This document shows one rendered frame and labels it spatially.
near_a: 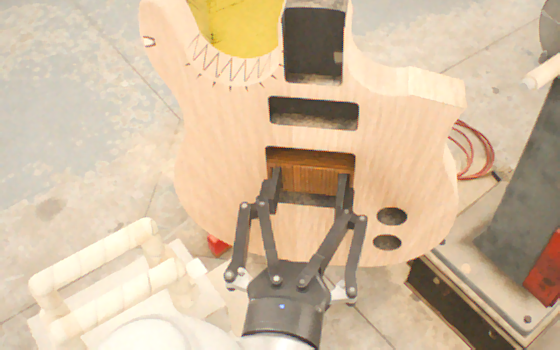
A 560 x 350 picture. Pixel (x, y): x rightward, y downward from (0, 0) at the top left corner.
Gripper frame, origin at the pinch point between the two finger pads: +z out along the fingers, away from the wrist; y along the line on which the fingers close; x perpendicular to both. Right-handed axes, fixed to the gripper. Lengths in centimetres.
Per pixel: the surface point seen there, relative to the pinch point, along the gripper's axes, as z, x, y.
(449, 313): 52, -131, 42
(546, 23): 59, -14, 41
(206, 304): -5.8, -23.7, -14.5
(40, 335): -15.9, -22.6, -37.5
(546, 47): 58, -19, 42
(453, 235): 70, -109, 39
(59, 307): -12.7, -18.3, -33.8
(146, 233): -1.5, -13.2, -22.7
